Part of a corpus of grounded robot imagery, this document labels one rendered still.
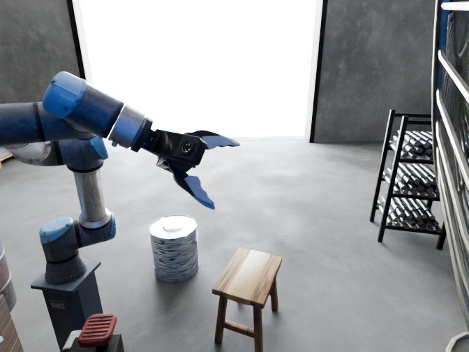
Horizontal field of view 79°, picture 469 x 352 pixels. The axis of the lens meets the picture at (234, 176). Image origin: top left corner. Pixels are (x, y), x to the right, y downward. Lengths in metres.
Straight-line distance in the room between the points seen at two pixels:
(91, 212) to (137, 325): 0.75
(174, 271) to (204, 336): 0.44
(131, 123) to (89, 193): 0.63
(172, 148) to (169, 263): 1.37
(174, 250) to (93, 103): 1.35
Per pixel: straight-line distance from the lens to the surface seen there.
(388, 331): 1.81
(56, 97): 0.54
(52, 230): 1.28
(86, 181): 1.10
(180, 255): 1.80
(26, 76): 5.48
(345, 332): 1.72
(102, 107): 0.54
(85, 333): 0.69
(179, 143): 0.51
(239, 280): 1.39
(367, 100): 5.62
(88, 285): 1.41
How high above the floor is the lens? 1.24
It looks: 21 degrees down
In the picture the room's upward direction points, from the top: straight up
